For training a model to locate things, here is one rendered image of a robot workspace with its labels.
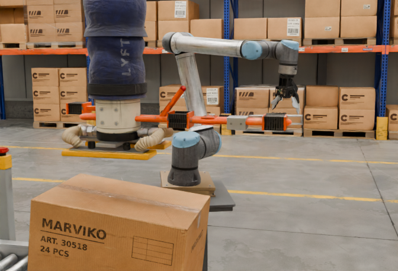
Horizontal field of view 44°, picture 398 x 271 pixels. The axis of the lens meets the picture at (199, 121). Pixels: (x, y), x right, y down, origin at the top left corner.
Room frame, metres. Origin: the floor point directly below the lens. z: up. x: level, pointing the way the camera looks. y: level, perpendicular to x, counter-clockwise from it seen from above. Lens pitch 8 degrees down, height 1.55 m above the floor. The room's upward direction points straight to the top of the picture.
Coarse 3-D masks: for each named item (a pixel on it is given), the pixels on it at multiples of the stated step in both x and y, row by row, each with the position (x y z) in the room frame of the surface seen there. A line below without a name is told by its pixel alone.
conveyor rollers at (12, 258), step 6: (0, 258) 2.34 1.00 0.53; (6, 258) 2.28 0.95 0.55; (12, 258) 2.30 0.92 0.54; (24, 258) 2.28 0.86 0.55; (0, 264) 2.22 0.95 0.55; (6, 264) 2.24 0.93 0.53; (12, 264) 2.30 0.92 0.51; (18, 264) 2.21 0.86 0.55; (24, 264) 2.24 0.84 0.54; (0, 270) 2.19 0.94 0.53; (6, 270) 2.15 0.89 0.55; (12, 270) 2.16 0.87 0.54; (18, 270) 2.19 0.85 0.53
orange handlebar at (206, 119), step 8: (136, 120) 1.84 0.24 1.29; (144, 120) 1.83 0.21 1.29; (152, 120) 1.82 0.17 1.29; (160, 120) 1.81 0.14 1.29; (192, 120) 1.79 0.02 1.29; (200, 120) 1.78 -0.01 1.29; (208, 120) 1.77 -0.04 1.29; (216, 120) 1.76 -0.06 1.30; (224, 120) 1.76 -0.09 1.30; (248, 120) 1.74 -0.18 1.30; (256, 120) 1.73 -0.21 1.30; (288, 120) 1.72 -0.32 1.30
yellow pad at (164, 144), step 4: (164, 140) 1.97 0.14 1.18; (132, 144) 1.92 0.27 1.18; (156, 144) 1.90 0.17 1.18; (160, 144) 1.90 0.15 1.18; (164, 144) 1.90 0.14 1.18; (168, 144) 1.94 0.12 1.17; (148, 148) 1.91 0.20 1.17; (152, 148) 1.90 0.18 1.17; (156, 148) 1.90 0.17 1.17; (160, 148) 1.89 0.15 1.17; (164, 148) 1.89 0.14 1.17
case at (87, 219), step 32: (64, 192) 1.86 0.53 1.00; (96, 192) 1.90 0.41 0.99; (128, 192) 1.94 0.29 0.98; (160, 192) 1.98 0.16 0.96; (32, 224) 1.75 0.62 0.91; (64, 224) 1.72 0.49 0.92; (96, 224) 1.70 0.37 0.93; (128, 224) 1.67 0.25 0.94; (160, 224) 1.64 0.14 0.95; (192, 224) 1.70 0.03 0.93; (32, 256) 1.76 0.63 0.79; (64, 256) 1.73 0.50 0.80; (96, 256) 1.70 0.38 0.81; (128, 256) 1.67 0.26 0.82; (160, 256) 1.64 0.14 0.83; (192, 256) 1.77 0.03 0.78
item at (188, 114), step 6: (168, 114) 1.79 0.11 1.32; (174, 114) 1.78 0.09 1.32; (180, 114) 1.78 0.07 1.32; (186, 114) 1.78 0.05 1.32; (192, 114) 1.84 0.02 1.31; (168, 120) 1.80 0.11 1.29; (174, 120) 1.79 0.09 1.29; (180, 120) 1.79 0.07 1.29; (186, 120) 1.78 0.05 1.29; (168, 126) 1.79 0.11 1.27; (174, 126) 1.78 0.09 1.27; (180, 126) 1.78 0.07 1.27; (186, 126) 1.77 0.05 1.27; (192, 126) 1.84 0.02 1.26
